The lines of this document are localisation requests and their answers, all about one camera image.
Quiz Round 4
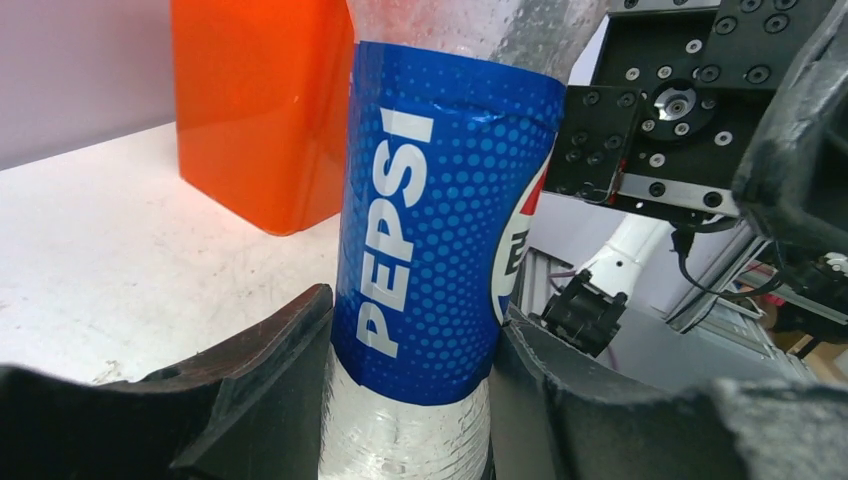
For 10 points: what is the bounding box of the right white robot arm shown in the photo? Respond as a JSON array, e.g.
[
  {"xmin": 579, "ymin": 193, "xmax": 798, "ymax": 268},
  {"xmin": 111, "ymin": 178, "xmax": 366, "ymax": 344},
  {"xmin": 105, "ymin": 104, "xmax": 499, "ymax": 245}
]
[{"xmin": 542, "ymin": 1, "xmax": 847, "ymax": 355}]

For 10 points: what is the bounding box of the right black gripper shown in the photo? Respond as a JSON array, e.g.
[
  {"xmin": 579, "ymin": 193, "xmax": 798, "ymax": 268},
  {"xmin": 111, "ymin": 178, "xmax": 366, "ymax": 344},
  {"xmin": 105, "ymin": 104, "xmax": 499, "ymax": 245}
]
[{"xmin": 545, "ymin": 1, "xmax": 847, "ymax": 253}]

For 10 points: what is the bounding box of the clear Pepsi bottle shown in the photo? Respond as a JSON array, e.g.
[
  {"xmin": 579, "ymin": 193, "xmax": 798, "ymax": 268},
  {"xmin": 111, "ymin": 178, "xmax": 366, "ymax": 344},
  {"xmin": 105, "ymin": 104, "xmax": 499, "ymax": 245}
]
[{"xmin": 318, "ymin": 0, "xmax": 608, "ymax": 479}]

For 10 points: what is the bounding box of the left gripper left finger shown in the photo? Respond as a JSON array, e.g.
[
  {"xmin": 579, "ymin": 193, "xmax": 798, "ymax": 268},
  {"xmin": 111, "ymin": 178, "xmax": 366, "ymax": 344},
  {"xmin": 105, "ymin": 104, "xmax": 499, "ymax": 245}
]
[{"xmin": 1, "ymin": 284, "xmax": 333, "ymax": 479}]

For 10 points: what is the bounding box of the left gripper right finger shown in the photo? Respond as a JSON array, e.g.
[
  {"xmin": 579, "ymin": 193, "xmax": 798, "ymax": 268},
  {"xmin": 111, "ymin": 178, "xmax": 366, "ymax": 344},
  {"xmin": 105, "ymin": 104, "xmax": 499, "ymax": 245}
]
[{"xmin": 489, "ymin": 308, "xmax": 847, "ymax": 479}]

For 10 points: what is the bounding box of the orange plastic bin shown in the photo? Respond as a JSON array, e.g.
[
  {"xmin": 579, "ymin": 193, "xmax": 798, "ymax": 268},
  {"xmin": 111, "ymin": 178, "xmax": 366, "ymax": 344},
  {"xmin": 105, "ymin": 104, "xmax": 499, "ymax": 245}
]
[{"xmin": 170, "ymin": 0, "xmax": 353, "ymax": 236}]

